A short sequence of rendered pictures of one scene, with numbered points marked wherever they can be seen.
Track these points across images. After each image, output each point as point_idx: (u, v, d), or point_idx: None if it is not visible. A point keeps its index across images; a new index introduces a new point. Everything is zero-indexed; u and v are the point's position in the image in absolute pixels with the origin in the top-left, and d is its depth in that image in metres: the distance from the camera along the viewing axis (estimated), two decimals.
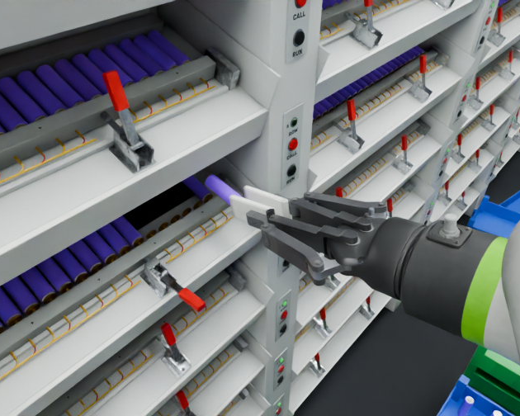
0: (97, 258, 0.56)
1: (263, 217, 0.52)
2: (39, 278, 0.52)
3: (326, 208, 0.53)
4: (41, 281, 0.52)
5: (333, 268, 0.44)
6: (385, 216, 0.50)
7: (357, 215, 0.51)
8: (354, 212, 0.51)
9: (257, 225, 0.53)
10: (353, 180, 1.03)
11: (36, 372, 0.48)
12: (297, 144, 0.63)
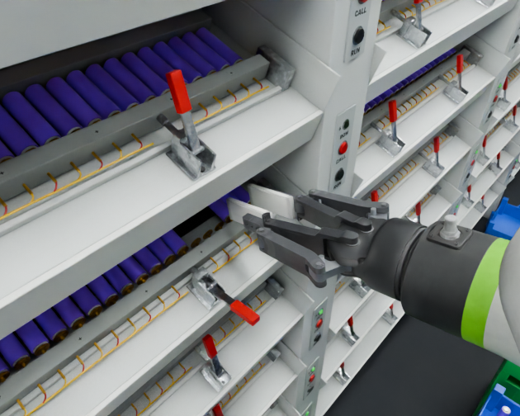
0: (143, 268, 0.53)
1: (260, 220, 0.52)
2: (84, 290, 0.49)
3: (329, 205, 0.53)
4: (87, 294, 0.49)
5: (333, 270, 0.43)
6: (388, 217, 0.50)
7: (360, 215, 0.51)
8: (356, 211, 0.51)
9: (253, 229, 0.52)
10: (385, 182, 1.01)
11: (85, 391, 0.45)
12: (347, 148, 0.60)
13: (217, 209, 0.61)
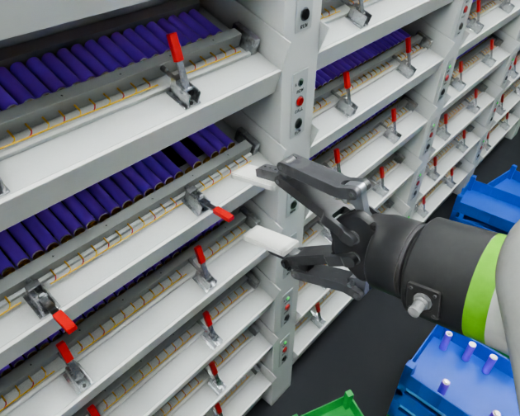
0: (149, 185, 0.72)
1: (282, 255, 0.55)
2: (107, 196, 0.69)
3: (306, 177, 0.47)
4: (110, 199, 0.69)
5: (366, 284, 0.48)
6: (365, 191, 0.43)
7: (338, 190, 0.45)
8: (333, 190, 0.45)
9: (285, 254, 0.57)
10: (349, 146, 1.20)
11: (110, 261, 0.65)
12: (303, 101, 0.79)
13: (205, 148, 0.80)
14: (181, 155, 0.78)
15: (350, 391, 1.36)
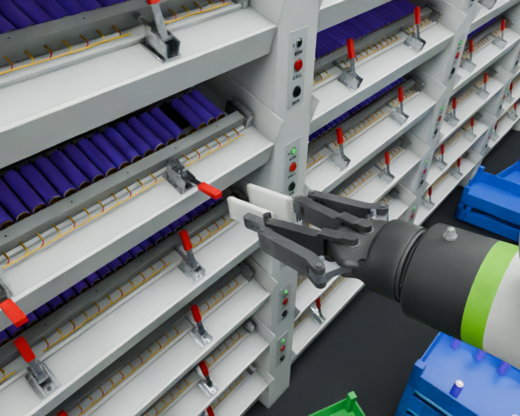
0: (125, 158, 0.63)
1: (291, 208, 0.56)
2: (75, 169, 0.59)
3: None
4: (78, 172, 0.59)
5: None
6: (325, 276, 0.43)
7: (310, 259, 0.46)
8: None
9: None
10: (352, 128, 1.11)
11: (76, 243, 0.55)
12: (302, 66, 0.70)
13: (191, 119, 0.71)
14: (163, 126, 0.69)
15: (352, 393, 1.26)
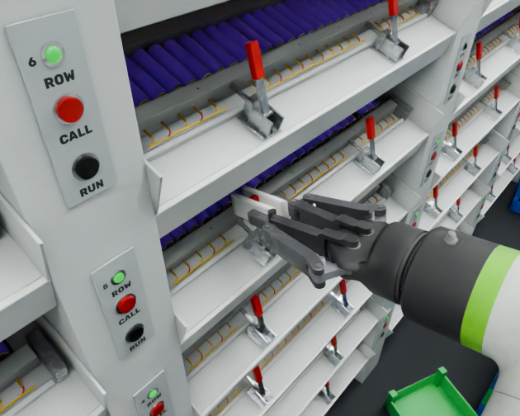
0: (319, 139, 0.74)
1: (286, 211, 0.55)
2: None
3: (287, 243, 0.49)
4: None
5: None
6: (323, 276, 0.44)
7: (312, 258, 0.46)
8: None
9: (286, 200, 0.55)
10: None
11: None
12: (461, 66, 0.81)
13: None
14: None
15: (442, 368, 1.37)
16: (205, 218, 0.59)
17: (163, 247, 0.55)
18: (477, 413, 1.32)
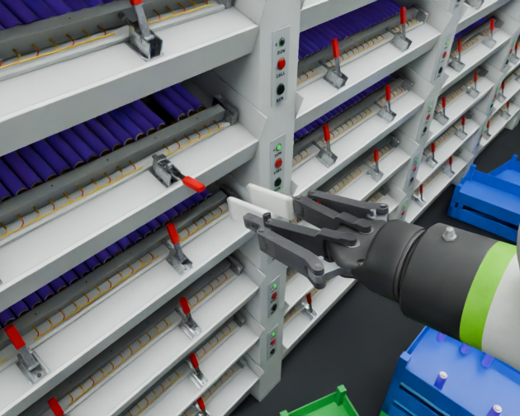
0: (106, 146, 0.66)
1: (291, 208, 0.56)
2: (57, 157, 0.62)
3: (283, 246, 0.49)
4: (59, 158, 0.62)
5: None
6: (324, 276, 0.43)
7: (309, 259, 0.46)
8: None
9: (290, 197, 0.56)
10: (341, 125, 1.13)
11: (63, 234, 0.58)
12: (285, 64, 0.72)
13: (171, 110, 0.73)
14: (144, 117, 0.72)
15: (342, 386, 1.29)
16: None
17: None
18: None
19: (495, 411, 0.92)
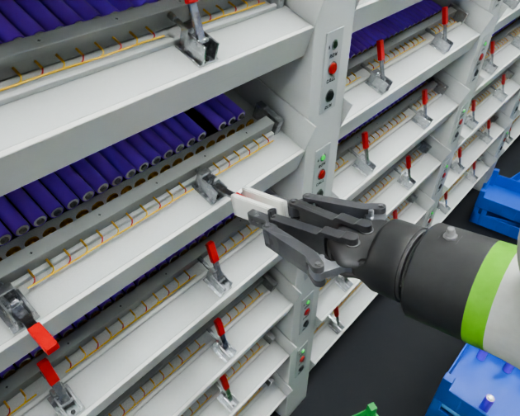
0: (145, 159, 0.60)
1: (286, 211, 0.55)
2: (94, 172, 0.56)
3: None
4: (96, 174, 0.56)
5: None
6: (323, 274, 0.44)
7: (312, 257, 0.46)
8: None
9: (285, 200, 0.55)
10: (375, 131, 1.07)
11: (104, 259, 0.52)
12: (336, 69, 0.66)
13: (211, 118, 0.67)
14: (183, 126, 0.66)
15: (372, 404, 1.23)
16: None
17: None
18: None
19: None
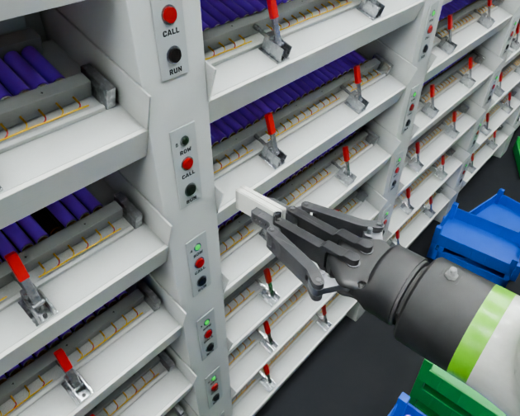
0: None
1: (282, 216, 0.55)
2: None
3: (289, 249, 0.50)
4: None
5: (381, 242, 0.51)
6: (322, 290, 0.45)
7: (312, 270, 0.47)
8: None
9: (283, 205, 0.55)
10: (292, 192, 1.01)
11: None
12: (192, 163, 0.60)
13: (59, 216, 0.61)
14: (22, 228, 0.60)
15: None
16: None
17: None
18: None
19: None
